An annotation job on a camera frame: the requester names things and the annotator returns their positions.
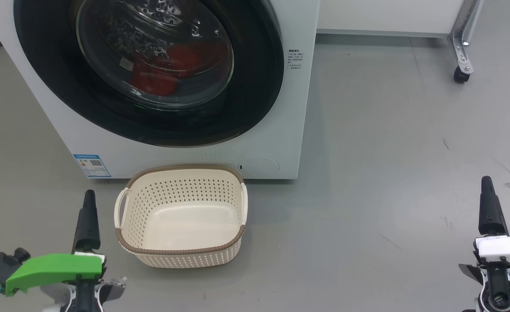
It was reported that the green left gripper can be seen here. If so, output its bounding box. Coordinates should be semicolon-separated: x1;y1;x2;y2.
5;190;126;312

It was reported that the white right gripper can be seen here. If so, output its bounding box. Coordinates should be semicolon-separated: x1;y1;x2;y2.
458;176;510;312

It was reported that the red garment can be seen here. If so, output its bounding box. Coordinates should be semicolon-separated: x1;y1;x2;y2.
129;42;230;97

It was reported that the washing machine glass door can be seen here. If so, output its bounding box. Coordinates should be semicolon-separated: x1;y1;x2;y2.
13;0;285;148

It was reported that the cream perforated laundry basket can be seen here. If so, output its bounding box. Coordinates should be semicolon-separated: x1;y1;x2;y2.
114;164;249;269

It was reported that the white front-load washing machine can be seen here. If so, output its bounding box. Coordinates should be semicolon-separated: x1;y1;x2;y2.
0;0;320;180

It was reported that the steel washer drum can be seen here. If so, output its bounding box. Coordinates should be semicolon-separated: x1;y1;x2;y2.
80;0;232;52

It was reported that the blue energy label sticker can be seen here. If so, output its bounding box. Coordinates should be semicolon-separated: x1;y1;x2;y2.
73;153;112;179

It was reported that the metal cart leg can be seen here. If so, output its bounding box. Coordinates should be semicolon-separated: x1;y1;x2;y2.
448;0;484;75

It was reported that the round drain filter cover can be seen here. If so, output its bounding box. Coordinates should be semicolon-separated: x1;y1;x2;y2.
238;157;279;176

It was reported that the small printed text sticker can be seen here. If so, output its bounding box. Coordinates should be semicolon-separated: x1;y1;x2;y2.
287;49;304;71

